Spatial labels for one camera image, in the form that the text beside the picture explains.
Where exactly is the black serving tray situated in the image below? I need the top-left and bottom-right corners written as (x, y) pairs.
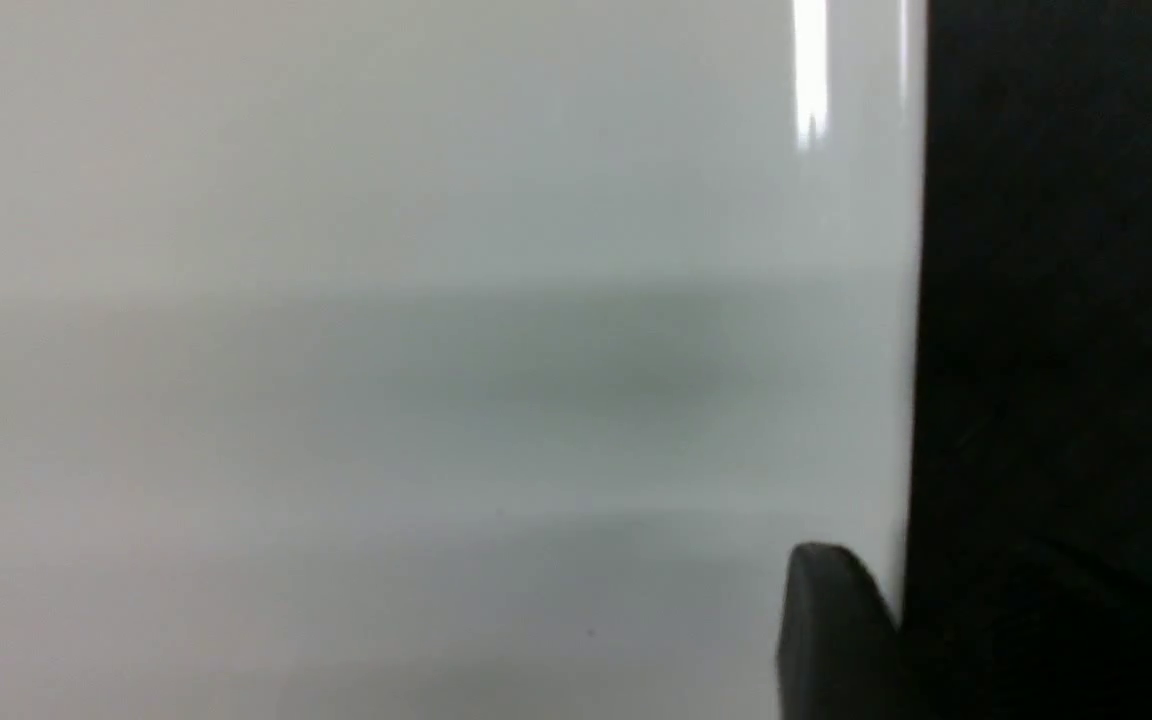
top-left (901, 1), bottom-right (1152, 719)

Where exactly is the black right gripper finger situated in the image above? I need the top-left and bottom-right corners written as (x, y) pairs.
top-left (774, 543), bottom-right (905, 719)

